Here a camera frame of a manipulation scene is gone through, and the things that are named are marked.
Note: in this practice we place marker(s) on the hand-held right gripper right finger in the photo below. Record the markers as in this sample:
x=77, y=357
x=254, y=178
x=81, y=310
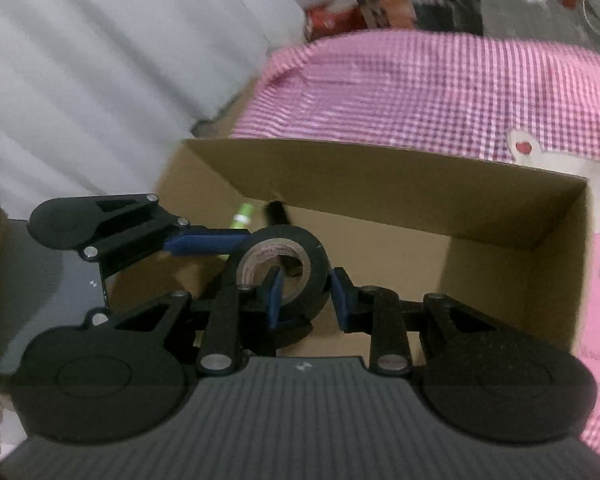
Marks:
x=340, y=300

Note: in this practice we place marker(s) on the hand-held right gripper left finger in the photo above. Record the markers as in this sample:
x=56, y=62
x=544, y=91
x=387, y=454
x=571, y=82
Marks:
x=275, y=300

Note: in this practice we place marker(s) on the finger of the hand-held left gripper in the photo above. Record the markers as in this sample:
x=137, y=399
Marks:
x=205, y=242

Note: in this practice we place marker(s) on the black tape roll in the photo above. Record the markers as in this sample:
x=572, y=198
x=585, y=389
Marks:
x=315, y=270

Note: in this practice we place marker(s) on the green patterned tube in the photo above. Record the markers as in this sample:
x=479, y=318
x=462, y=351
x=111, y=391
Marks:
x=242, y=215

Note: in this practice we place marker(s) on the black cylinder roll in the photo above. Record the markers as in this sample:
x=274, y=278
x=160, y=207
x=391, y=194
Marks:
x=276, y=212

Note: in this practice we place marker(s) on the brown cardboard box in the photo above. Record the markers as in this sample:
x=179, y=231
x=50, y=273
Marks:
x=430, y=200

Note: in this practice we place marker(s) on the white curtain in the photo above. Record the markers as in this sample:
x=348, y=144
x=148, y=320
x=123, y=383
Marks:
x=105, y=60

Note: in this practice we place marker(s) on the pink checkered tablecloth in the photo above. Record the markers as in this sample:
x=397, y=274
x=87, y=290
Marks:
x=430, y=90

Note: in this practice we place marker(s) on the red packet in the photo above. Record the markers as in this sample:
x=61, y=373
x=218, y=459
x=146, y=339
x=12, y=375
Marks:
x=335, y=20

